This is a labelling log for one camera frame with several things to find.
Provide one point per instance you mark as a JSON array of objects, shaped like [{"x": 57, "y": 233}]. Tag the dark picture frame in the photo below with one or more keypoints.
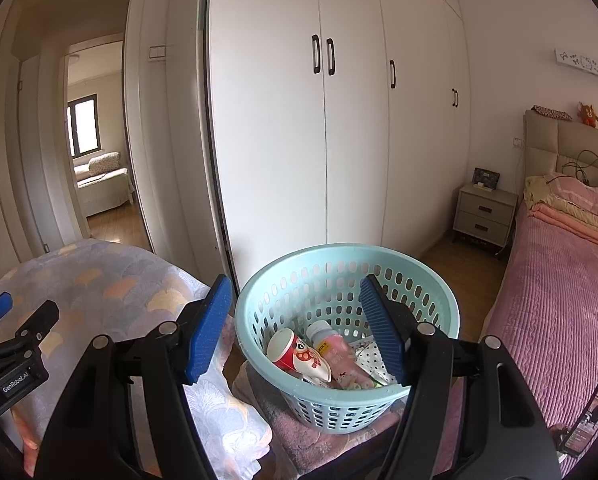
[{"x": 486, "y": 178}]

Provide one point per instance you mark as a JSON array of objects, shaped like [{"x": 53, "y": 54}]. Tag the beige padded headboard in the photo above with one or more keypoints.
[{"x": 544, "y": 150}]

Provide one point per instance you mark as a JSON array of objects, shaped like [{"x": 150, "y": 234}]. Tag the smartphone with lit screen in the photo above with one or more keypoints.
[{"x": 591, "y": 415}]

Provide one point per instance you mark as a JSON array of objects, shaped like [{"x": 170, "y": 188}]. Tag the teal plastic laundry basket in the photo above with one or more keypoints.
[{"x": 329, "y": 255}]

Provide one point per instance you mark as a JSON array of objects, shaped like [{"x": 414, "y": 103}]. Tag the pink striped pillow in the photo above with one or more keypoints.
[{"x": 584, "y": 200}]

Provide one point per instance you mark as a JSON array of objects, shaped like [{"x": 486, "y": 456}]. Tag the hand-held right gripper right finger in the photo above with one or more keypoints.
[{"x": 386, "y": 335}]

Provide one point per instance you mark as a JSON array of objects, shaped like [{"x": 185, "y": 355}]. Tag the white polka dot packet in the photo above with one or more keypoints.
[{"x": 371, "y": 360}]

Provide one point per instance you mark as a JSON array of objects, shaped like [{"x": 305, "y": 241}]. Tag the pink quilted bedspread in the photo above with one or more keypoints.
[{"x": 554, "y": 300}]

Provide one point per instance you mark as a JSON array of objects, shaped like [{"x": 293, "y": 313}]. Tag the orange plush toy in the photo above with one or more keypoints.
[{"x": 589, "y": 115}]

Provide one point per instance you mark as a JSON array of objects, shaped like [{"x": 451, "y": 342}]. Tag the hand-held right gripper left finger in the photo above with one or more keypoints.
[{"x": 206, "y": 335}]

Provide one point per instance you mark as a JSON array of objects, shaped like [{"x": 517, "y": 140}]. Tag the salmon folded blanket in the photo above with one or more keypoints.
[{"x": 569, "y": 225}]

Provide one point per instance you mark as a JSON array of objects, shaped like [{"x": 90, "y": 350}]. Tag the cream folded blanket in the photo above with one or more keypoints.
[{"x": 541, "y": 195}]

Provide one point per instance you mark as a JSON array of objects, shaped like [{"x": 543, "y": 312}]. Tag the red and white paper cup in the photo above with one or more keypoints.
[{"x": 299, "y": 357}]

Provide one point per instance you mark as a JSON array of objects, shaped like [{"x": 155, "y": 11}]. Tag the light floral sofa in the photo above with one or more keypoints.
[{"x": 104, "y": 185}]

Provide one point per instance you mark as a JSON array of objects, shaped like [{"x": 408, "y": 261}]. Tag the white butterfly wall decor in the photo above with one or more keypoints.
[{"x": 586, "y": 65}]

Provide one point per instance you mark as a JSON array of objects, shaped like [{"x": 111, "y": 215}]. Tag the grey patterned fleece blanket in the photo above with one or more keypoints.
[{"x": 104, "y": 280}]

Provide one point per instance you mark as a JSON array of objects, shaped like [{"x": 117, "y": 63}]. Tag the white wardrobe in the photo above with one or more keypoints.
[{"x": 269, "y": 160}]

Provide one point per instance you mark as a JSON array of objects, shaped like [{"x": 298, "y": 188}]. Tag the dark patterned cloth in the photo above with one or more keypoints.
[{"x": 551, "y": 112}]

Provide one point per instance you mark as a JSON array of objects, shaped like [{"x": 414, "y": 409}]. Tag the pink bottle with white cap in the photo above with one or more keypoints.
[{"x": 339, "y": 360}]

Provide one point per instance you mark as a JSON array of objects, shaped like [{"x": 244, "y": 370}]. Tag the beige two-drawer nightstand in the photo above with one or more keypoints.
[{"x": 484, "y": 215}]

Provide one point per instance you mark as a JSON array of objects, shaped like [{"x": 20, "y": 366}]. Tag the window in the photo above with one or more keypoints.
[{"x": 83, "y": 125}]

